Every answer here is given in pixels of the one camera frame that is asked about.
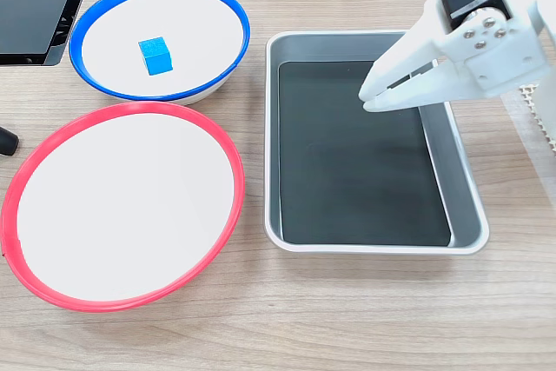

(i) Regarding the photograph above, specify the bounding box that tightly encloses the black flat device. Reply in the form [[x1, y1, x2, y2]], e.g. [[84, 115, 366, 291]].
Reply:
[[0, 0, 100, 67]]

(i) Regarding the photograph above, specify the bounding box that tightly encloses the blue rimmed white dish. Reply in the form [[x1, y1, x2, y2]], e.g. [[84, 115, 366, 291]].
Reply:
[[68, 0, 252, 106]]

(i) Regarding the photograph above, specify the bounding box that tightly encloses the black rubber foot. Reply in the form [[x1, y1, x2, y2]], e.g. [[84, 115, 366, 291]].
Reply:
[[0, 125, 21, 157]]

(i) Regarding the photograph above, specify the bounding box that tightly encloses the red rimmed white dish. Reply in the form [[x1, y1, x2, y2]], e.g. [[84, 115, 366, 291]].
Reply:
[[0, 100, 246, 314]]

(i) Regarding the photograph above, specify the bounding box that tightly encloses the white mesh mat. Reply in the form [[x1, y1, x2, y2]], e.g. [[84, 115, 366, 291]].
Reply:
[[519, 83, 556, 155]]

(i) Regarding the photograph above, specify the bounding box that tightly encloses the blue cube block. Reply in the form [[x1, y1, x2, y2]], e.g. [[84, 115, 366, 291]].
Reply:
[[137, 36, 174, 76]]

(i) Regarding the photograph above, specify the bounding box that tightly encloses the black tray liner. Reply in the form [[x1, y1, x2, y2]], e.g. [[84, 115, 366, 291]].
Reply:
[[277, 60, 453, 247]]

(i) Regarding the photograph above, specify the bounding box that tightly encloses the silver metal tray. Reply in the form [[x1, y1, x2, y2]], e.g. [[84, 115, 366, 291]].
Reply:
[[263, 30, 491, 255]]

